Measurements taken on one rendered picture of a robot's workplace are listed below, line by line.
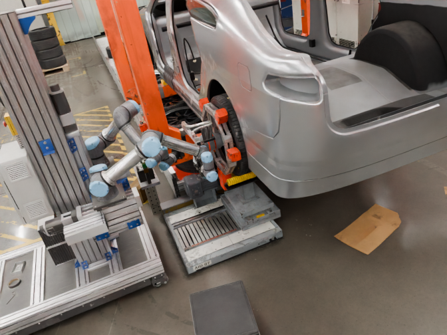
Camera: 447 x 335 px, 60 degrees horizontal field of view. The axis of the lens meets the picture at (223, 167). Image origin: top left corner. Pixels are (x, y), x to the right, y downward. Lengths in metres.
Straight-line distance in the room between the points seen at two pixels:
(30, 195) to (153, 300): 1.14
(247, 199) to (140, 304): 1.21
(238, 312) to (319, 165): 0.96
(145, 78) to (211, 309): 1.83
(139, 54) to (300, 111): 1.55
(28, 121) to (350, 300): 2.36
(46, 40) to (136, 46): 7.96
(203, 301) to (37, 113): 1.53
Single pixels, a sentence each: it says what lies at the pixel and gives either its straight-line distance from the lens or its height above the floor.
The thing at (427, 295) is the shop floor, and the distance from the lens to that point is 2.94.
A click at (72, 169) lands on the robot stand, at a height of 1.02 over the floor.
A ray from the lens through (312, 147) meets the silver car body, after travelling 2.13.
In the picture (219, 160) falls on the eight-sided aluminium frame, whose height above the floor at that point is 0.62.
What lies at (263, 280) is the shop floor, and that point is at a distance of 2.96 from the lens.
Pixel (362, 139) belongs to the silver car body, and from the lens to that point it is 2.23.
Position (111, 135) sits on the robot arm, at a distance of 3.10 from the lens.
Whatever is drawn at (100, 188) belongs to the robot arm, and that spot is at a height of 0.99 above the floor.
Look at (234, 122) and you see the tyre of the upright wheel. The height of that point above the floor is 1.06.
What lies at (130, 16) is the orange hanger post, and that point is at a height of 1.81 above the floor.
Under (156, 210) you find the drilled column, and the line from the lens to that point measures 3.85.
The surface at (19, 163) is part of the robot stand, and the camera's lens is 2.72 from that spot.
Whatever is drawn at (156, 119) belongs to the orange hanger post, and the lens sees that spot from 3.31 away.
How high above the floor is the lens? 2.16
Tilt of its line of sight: 30 degrees down
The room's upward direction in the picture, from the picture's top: 11 degrees counter-clockwise
